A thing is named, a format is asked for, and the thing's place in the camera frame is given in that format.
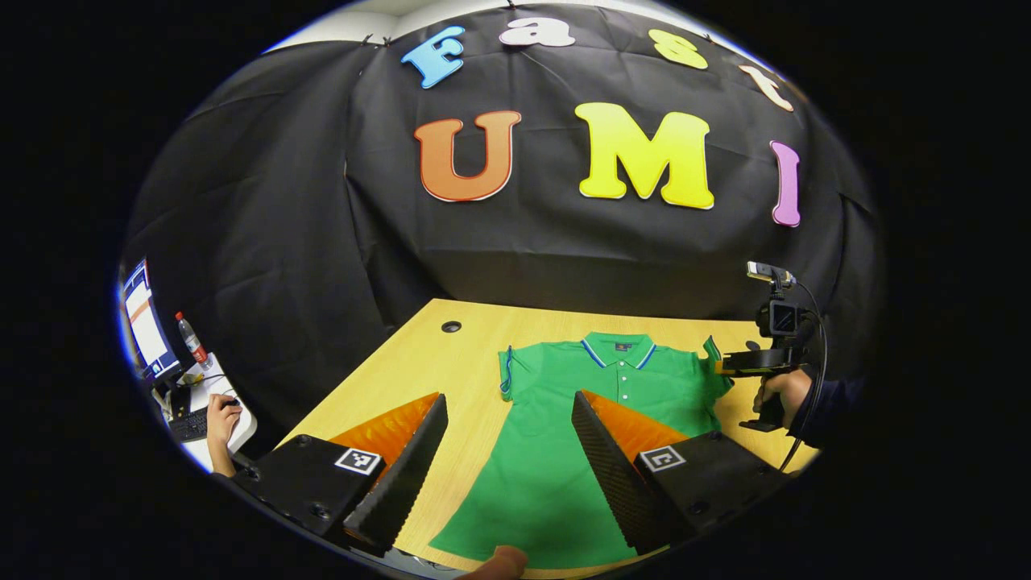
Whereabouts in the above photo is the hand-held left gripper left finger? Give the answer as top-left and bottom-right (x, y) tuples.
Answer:
(232, 392), (449, 558)

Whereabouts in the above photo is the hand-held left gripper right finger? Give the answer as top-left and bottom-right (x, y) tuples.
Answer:
(570, 390), (796, 557)

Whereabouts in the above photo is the green polo T-shirt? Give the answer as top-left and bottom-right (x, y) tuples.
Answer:
(429, 332), (734, 571)

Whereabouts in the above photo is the white side desk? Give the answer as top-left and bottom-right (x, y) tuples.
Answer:
(153, 354), (259, 474)

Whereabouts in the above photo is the black keyboard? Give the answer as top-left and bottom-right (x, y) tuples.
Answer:
(165, 403), (212, 444)

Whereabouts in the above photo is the clear red-capped water bottle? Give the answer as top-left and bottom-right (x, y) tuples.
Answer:
(175, 312), (212, 370)

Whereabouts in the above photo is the black backdrop cloth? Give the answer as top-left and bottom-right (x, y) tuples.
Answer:
(119, 4), (887, 476)

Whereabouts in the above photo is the computer monitor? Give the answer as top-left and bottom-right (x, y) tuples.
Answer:
(119, 258), (183, 381)

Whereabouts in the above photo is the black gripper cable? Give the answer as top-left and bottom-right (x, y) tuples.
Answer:
(777, 278), (829, 474)

